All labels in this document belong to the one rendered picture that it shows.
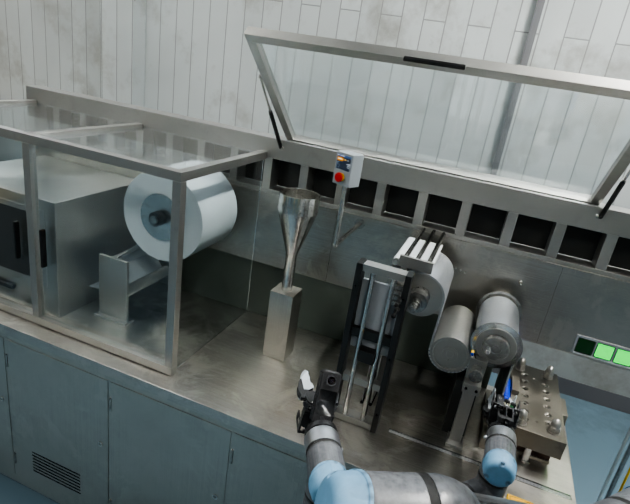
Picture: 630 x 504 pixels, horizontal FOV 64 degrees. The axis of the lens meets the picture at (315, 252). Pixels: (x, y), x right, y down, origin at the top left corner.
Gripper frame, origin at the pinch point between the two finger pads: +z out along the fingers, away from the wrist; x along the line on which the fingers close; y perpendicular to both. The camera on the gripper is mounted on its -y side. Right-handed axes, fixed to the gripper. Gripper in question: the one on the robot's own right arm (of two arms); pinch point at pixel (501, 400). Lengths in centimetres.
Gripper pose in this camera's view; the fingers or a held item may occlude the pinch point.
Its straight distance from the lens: 166.6
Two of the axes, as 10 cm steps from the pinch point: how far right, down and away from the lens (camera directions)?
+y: 1.5, -9.2, -3.6
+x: -9.2, -2.6, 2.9
